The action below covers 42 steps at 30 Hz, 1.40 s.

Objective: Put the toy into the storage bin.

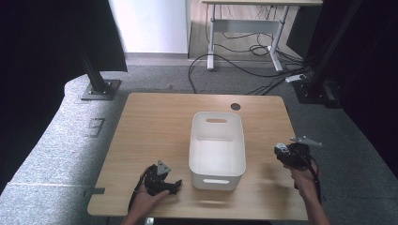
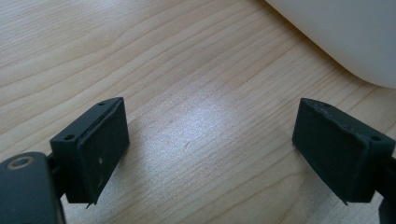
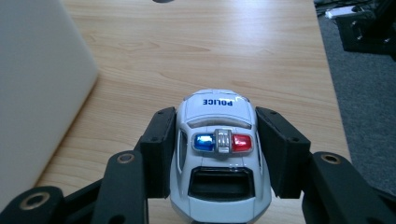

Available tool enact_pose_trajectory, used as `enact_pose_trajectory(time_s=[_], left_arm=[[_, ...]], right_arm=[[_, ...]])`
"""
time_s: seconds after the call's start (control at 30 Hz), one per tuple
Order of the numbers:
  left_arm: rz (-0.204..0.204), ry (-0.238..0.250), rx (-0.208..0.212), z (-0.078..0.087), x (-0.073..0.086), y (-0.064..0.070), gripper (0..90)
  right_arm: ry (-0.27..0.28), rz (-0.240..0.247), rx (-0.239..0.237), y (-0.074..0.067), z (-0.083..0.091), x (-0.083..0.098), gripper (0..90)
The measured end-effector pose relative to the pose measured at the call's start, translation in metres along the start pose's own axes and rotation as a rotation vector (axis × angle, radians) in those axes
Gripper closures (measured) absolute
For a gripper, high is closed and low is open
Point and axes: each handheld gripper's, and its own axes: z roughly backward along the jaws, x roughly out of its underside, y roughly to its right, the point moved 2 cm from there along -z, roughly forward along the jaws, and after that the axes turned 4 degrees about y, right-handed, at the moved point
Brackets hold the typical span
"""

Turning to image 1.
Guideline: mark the black metal stand with base plate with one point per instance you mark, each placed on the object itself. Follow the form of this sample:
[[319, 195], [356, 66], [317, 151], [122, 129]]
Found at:
[[95, 79]]

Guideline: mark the white panel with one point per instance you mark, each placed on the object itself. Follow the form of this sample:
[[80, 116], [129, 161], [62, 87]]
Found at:
[[150, 25]]

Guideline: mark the round dark table grommet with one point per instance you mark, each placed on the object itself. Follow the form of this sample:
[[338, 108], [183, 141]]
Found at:
[[235, 106]]

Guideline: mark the person's left hand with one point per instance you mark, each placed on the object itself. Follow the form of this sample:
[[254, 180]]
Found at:
[[144, 200]]

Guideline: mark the black curtain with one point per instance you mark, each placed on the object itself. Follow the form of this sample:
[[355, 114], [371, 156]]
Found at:
[[37, 62], [375, 62]]

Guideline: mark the white-legged desk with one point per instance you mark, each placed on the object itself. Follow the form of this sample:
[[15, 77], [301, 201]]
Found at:
[[244, 26]]

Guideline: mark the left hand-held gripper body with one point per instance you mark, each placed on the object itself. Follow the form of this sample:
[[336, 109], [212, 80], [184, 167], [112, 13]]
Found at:
[[154, 182]]

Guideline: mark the person's right hand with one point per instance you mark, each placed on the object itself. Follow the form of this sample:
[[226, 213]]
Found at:
[[303, 181]]

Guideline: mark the grey table foot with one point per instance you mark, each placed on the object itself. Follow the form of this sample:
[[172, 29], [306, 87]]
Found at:
[[95, 191]]

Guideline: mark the grey floor outlet frame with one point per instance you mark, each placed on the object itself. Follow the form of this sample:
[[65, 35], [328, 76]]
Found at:
[[95, 127]]

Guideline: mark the white plastic basket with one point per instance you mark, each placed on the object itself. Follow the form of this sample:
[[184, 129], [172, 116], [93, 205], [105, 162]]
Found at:
[[217, 153]]

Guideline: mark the white power strip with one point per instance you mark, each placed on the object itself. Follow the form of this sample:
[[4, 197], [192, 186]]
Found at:
[[295, 78]]

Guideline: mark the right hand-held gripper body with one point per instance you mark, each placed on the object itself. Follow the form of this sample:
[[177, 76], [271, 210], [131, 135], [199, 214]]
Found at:
[[298, 156]]

